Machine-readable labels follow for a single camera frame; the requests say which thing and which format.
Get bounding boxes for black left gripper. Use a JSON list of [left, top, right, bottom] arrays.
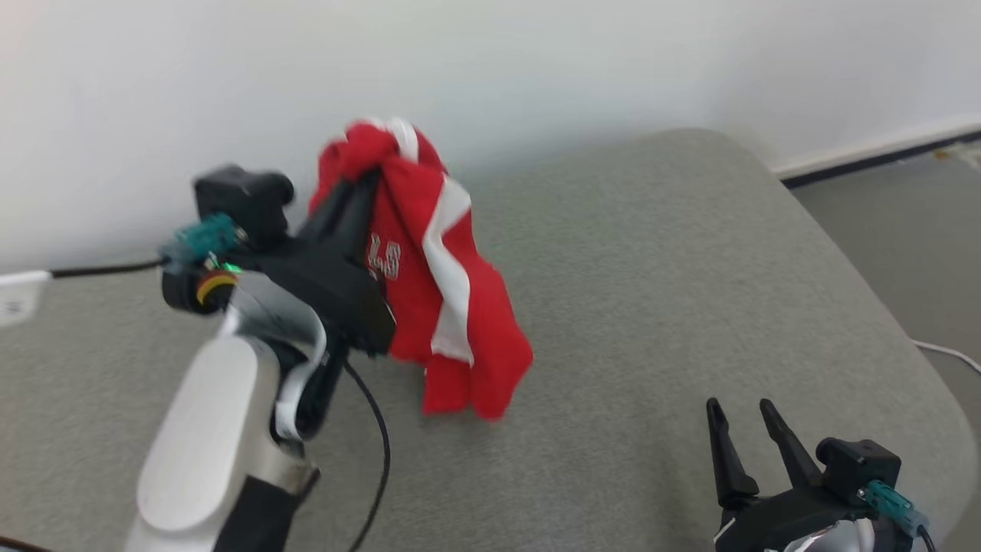
[[249, 168, 397, 357]]

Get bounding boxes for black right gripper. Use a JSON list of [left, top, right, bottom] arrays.
[[706, 397, 876, 552]]

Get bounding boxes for red shorts with white stripe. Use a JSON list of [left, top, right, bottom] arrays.
[[308, 117, 535, 422]]

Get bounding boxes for white and black baseboard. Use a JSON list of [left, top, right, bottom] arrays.
[[769, 115, 981, 189]]

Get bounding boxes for right camera cable teal plug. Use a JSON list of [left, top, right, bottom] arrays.
[[865, 480, 937, 552]]

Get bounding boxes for camera cable teal plug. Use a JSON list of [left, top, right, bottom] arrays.
[[49, 213, 248, 280], [865, 480, 937, 552]]

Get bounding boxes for left camera cable teal plug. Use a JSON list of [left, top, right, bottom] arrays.
[[49, 213, 248, 280]]

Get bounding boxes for white cable on floor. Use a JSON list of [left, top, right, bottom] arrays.
[[910, 337, 981, 376]]

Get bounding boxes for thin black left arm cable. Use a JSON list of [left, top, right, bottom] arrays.
[[342, 359, 392, 552]]

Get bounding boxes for white left cable label tag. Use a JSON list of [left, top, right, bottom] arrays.
[[0, 269, 52, 328]]

